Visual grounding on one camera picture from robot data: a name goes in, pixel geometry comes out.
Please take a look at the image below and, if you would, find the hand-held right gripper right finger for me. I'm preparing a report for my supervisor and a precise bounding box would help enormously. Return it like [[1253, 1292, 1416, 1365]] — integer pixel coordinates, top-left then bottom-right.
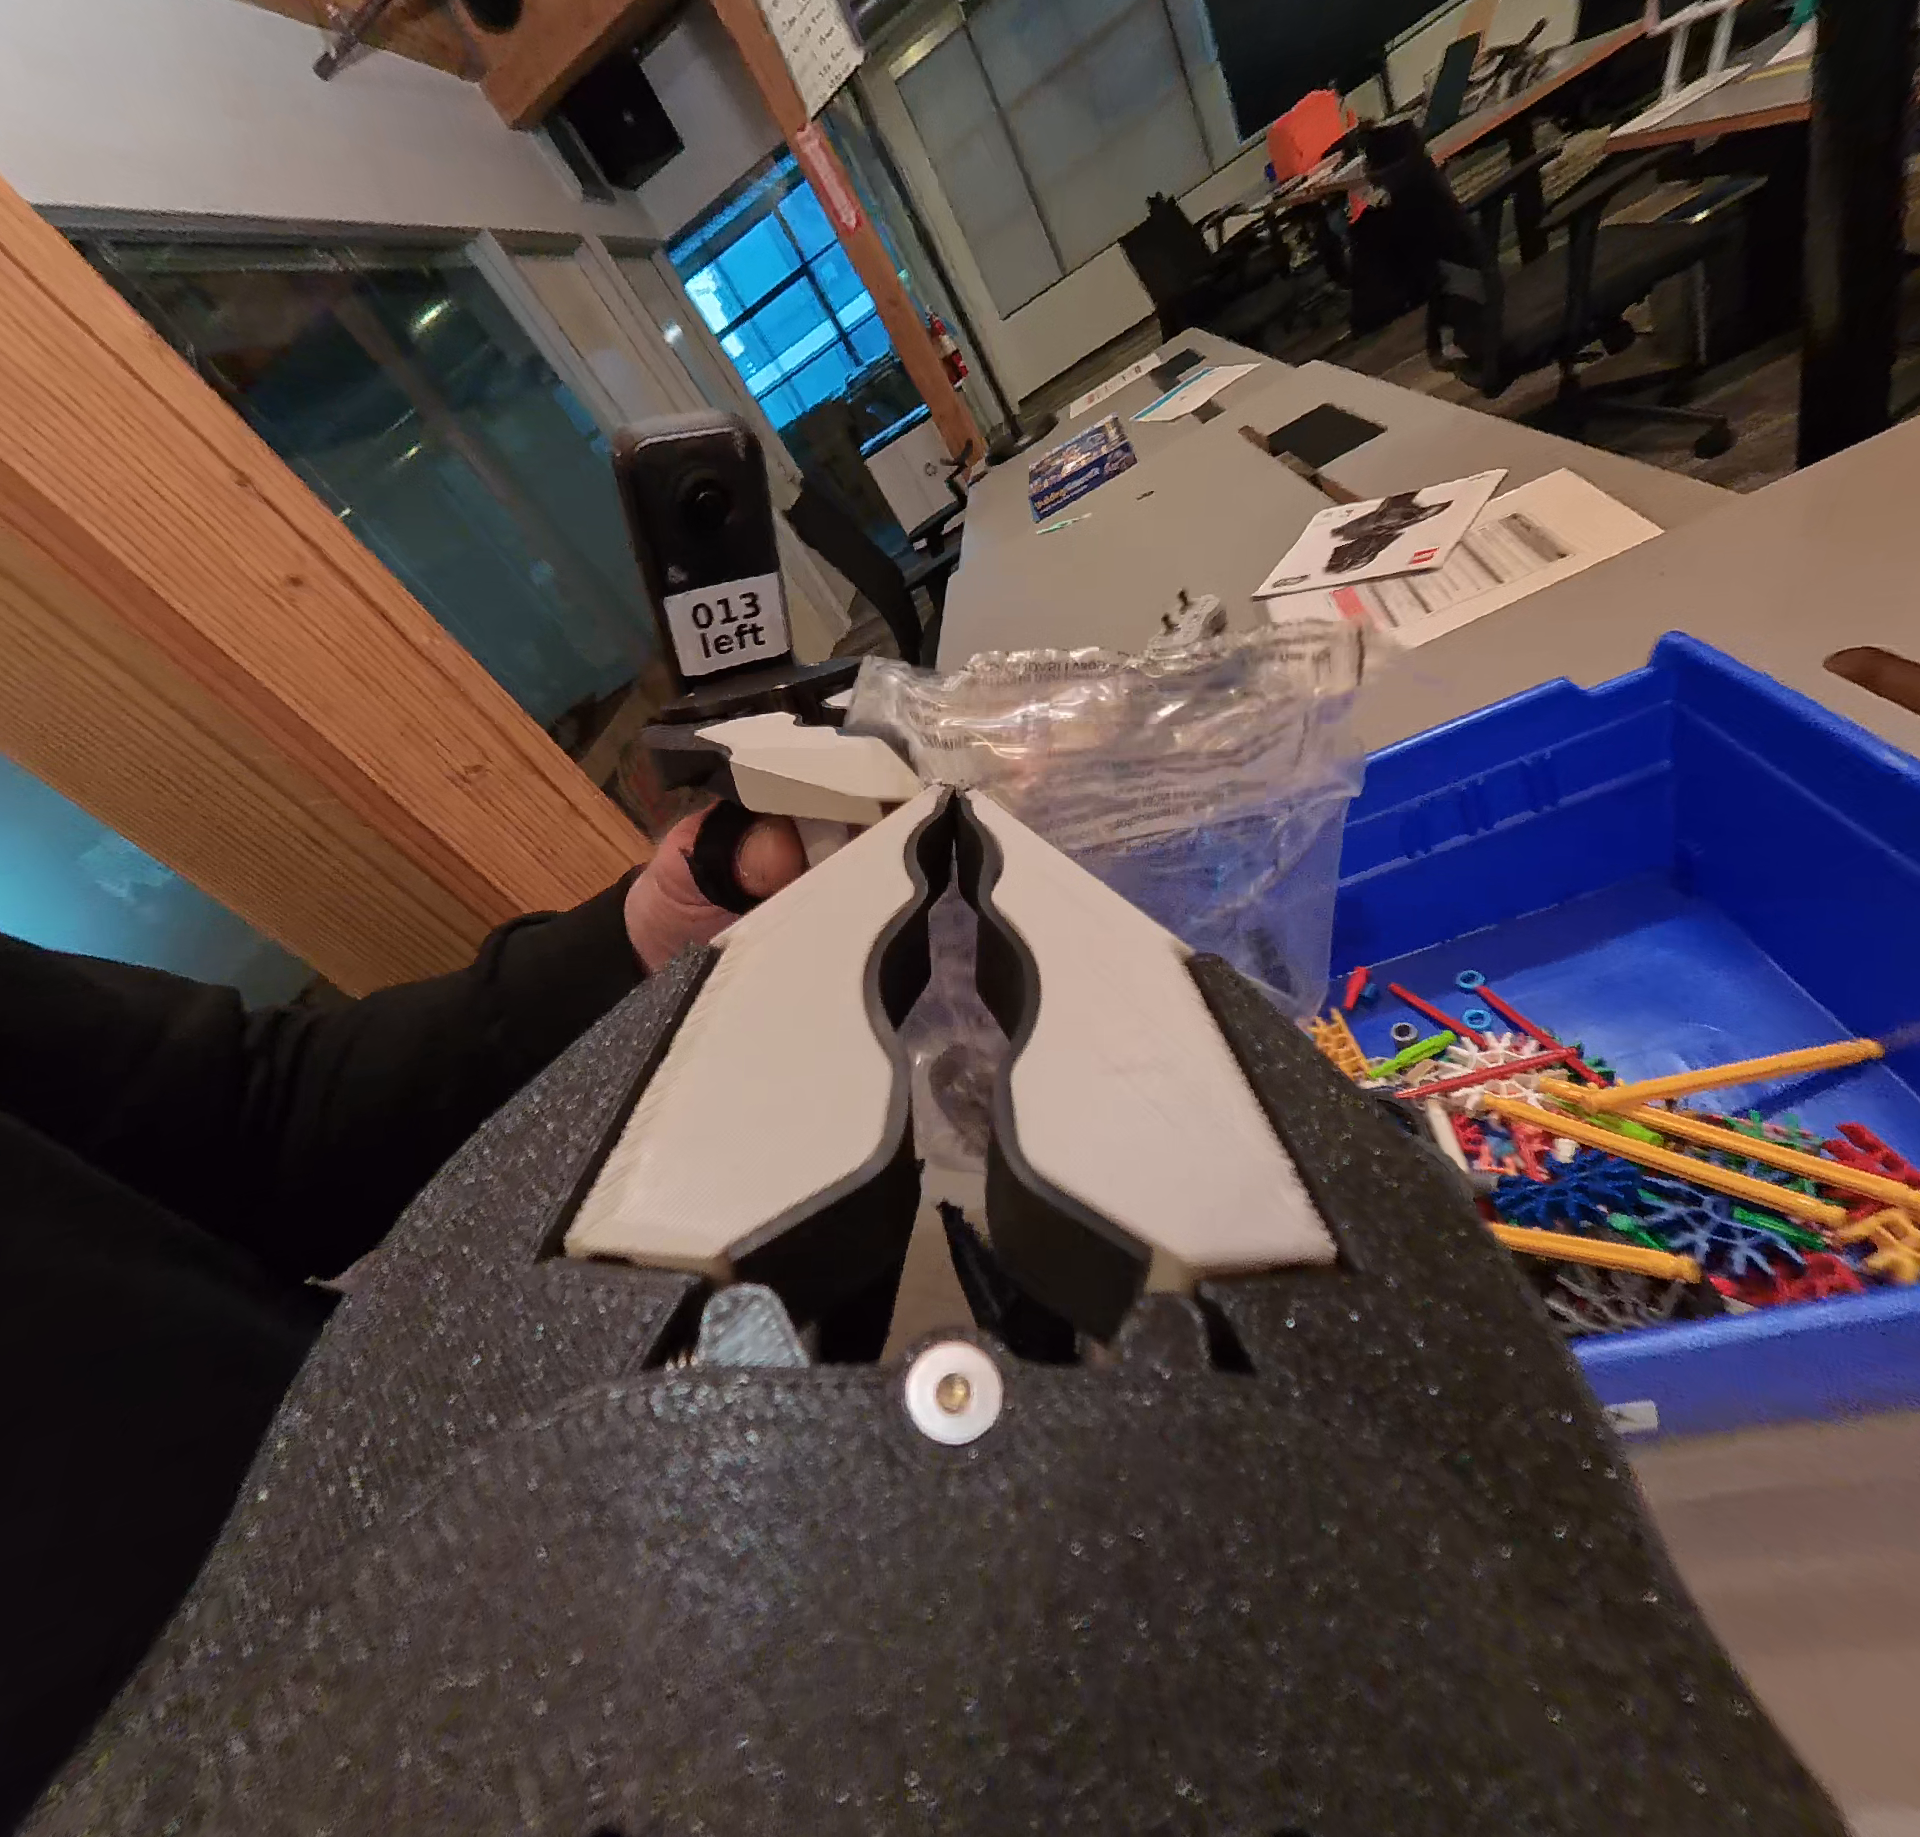
[[957, 787, 1340, 1344]]

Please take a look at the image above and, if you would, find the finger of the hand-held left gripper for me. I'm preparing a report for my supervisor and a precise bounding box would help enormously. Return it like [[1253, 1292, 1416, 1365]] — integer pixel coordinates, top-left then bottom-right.
[[728, 747, 920, 870], [695, 712, 905, 776]]

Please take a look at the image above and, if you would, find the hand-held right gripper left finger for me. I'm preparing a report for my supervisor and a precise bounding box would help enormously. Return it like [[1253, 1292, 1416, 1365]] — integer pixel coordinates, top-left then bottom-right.
[[561, 787, 954, 1332]]

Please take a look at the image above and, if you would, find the clear bag with wheels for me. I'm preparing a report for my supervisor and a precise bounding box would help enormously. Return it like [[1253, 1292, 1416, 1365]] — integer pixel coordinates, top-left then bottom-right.
[[846, 620, 1373, 1171]]

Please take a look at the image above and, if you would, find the blue plastic bin with sticker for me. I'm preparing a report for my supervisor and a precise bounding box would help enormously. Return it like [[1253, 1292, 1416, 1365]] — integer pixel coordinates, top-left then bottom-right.
[[1327, 635, 1920, 1440]]

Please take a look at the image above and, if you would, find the person's left hand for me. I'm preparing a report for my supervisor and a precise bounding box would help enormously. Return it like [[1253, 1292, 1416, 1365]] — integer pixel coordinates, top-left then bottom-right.
[[621, 809, 813, 976]]

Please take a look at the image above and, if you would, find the black office chair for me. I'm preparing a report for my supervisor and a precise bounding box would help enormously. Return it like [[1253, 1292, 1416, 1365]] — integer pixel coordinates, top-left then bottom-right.
[[1357, 120, 1743, 458], [781, 396, 964, 669]]

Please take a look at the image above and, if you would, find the blue printed box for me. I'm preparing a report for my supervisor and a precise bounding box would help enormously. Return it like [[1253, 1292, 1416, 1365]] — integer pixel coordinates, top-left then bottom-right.
[[1026, 415, 1139, 523]]

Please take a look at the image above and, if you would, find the pile of loose colourful connectors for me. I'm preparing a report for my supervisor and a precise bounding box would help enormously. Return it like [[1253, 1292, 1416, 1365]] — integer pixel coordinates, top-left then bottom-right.
[[1311, 967, 1920, 1336]]

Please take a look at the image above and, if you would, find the wooden partition panel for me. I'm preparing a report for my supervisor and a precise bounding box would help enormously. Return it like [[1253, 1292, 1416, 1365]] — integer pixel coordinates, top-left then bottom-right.
[[0, 180, 654, 1000]]

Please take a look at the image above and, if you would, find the white hanging notice sheet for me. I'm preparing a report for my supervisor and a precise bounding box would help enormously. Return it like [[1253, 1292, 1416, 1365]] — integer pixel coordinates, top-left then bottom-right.
[[741, 0, 868, 120]]

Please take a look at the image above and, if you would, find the white booklet with black picture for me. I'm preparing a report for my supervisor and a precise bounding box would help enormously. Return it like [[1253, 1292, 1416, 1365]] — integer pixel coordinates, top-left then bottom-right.
[[1251, 470, 1509, 601]]

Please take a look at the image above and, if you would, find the white sheet with red label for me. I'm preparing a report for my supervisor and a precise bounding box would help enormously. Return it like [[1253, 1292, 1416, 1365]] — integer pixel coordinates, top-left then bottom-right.
[[1327, 470, 1668, 630]]

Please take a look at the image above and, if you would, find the person's dark sweater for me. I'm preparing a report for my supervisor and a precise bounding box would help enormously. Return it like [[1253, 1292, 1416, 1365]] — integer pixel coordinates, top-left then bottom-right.
[[0, 1117, 339, 1780]]

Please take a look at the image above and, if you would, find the black metal pole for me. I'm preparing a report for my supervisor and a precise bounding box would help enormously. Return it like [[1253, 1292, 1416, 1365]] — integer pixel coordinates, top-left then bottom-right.
[[1799, 0, 1920, 465]]

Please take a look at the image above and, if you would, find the black wall speaker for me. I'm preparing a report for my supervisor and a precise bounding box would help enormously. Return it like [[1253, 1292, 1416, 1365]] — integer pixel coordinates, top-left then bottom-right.
[[556, 52, 689, 194]]

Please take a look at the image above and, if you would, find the black wall screen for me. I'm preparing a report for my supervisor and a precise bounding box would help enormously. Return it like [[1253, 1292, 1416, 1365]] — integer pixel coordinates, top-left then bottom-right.
[[1200, 0, 1478, 141]]

